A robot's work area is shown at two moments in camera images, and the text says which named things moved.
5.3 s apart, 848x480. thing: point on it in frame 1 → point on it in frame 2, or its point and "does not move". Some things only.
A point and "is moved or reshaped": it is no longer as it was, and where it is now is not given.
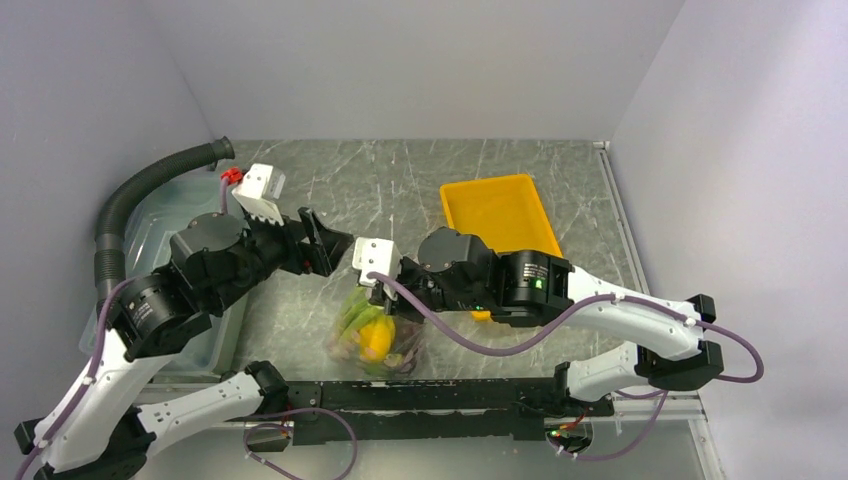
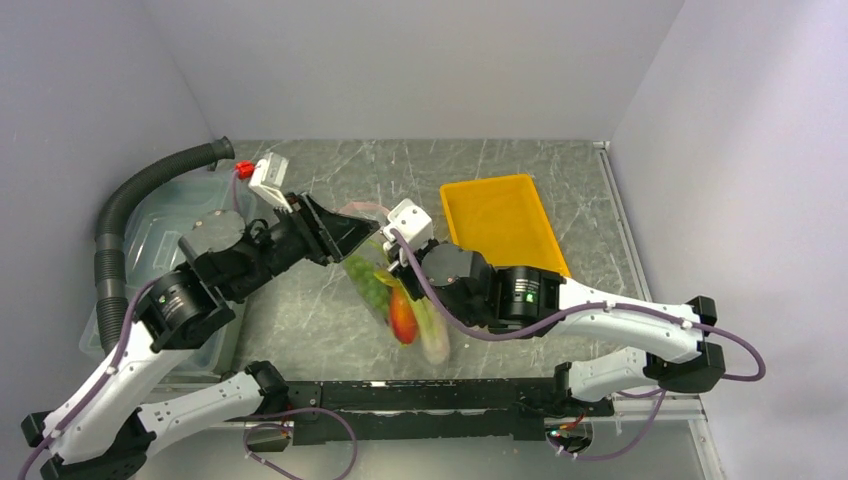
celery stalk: (359, 311) → (431, 328)
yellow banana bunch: (377, 338) is moved or reshaped
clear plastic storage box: (154, 213) does not move
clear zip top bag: (369, 339) is moved or reshaped
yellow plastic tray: (503, 212) does not move
